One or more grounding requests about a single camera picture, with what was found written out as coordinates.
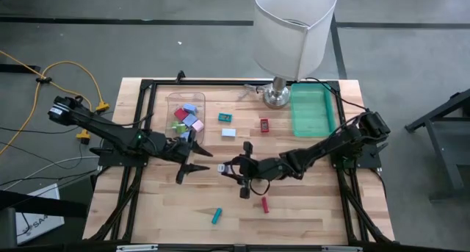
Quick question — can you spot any black floor cable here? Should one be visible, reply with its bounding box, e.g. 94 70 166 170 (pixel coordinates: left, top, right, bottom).
0 169 98 188
0 126 80 134

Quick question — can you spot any silver metal bracket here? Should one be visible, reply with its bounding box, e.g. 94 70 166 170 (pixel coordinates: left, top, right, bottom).
116 244 159 252
322 245 364 252

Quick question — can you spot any black aluminium table frame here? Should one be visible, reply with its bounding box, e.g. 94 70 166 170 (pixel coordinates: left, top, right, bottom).
83 78 397 252

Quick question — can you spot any black power cable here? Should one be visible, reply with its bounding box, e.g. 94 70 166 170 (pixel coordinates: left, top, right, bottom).
304 77 370 112

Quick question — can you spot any white floor cable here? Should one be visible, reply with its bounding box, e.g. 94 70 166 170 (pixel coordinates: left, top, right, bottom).
0 155 100 191

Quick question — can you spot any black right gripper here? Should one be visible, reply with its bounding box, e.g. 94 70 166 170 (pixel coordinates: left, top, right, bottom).
221 141 267 200

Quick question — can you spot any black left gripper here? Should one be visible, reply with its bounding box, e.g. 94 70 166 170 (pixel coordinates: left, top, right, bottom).
156 136 214 185

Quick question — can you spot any clear plastic tray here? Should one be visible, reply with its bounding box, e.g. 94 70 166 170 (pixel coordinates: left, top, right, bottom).
164 92 206 148

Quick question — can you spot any yellow extension cable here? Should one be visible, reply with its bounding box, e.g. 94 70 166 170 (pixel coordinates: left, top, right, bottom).
0 60 110 157
0 49 93 145

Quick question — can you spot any black beam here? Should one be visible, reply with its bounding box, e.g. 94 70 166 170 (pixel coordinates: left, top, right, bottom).
0 189 91 252

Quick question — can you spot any black metal stand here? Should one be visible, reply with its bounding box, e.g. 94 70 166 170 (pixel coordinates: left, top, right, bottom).
405 88 470 201

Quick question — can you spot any white printed sign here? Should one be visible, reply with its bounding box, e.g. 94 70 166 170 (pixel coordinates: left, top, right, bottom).
14 183 65 245

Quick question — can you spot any green plastic tray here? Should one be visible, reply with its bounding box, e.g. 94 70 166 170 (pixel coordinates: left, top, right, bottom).
290 82 337 138

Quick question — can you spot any white shade table lamp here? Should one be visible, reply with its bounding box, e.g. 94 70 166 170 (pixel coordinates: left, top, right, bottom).
251 0 338 110

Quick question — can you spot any clear plastic bag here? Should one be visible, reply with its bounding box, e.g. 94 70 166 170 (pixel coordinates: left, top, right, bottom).
237 83 271 101

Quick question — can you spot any black floor bar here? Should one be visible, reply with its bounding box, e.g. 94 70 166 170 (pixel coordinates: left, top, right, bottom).
0 63 41 73

